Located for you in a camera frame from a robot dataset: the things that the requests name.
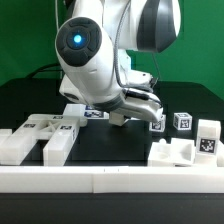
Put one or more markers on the white chair seat part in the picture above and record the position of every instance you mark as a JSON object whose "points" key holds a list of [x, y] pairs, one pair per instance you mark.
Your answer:
{"points": [[179, 152]]}

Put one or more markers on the white fiducial marker sheet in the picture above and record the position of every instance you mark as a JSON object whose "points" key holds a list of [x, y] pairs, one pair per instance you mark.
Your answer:
{"points": [[78, 111]]}

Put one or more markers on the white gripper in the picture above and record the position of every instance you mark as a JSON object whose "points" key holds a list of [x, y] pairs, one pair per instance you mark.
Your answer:
{"points": [[104, 94]]}

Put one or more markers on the white right fence bar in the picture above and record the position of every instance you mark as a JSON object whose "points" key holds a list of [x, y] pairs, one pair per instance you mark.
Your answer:
{"points": [[220, 154]]}

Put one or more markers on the white chair back part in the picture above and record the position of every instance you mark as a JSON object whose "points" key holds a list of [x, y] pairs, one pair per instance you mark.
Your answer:
{"points": [[59, 133]]}

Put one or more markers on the white fence bar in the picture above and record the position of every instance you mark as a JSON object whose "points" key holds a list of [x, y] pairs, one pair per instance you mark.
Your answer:
{"points": [[220, 154], [32, 179]]}

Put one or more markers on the white left fence block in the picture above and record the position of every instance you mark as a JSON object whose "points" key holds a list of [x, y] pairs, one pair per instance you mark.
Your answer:
{"points": [[4, 134]]}

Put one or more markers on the white front fence bar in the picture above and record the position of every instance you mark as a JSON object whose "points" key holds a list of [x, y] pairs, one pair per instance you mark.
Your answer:
{"points": [[32, 179]]}

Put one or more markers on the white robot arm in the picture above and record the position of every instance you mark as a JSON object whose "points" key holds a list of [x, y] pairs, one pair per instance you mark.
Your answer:
{"points": [[92, 46]]}

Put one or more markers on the white tagged cube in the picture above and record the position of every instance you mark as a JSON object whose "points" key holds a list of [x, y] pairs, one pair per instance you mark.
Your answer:
{"points": [[158, 126], [182, 121]]}

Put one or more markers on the white tagged cube right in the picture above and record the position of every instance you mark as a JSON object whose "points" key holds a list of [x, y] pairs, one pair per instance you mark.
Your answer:
{"points": [[182, 121]]}

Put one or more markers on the white tagged cube left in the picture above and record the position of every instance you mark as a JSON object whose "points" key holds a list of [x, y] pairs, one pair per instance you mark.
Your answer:
{"points": [[158, 126]]}

